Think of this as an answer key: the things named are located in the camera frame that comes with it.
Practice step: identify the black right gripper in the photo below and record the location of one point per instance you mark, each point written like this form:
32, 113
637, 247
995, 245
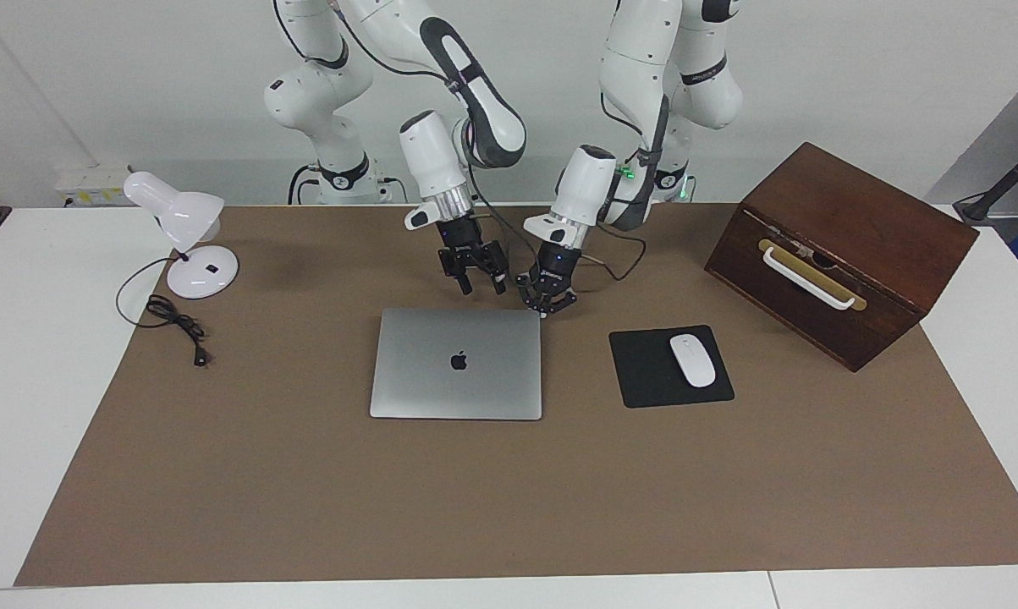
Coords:
464, 245

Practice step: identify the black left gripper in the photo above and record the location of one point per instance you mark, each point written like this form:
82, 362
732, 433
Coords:
555, 271

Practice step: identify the silver laptop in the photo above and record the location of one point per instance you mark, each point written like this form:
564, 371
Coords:
458, 364

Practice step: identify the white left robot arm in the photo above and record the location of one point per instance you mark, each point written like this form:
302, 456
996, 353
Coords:
644, 51

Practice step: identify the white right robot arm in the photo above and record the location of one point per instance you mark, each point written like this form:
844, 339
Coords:
428, 152

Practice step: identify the black mouse pad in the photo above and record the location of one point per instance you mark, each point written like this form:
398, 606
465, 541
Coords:
644, 372

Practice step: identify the white computer mouse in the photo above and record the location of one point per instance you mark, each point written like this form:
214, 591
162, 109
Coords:
693, 360

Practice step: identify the brown table mat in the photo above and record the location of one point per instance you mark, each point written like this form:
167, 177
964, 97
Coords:
508, 491

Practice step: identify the white desk lamp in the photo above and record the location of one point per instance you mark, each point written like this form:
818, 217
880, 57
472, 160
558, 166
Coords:
187, 211

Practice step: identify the dark wooden box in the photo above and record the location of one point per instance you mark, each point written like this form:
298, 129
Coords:
881, 220

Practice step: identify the black tripod leg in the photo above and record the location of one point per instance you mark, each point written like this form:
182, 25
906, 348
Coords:
1004, 182

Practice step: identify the white wall power strip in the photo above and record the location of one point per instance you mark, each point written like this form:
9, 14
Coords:
90, 184

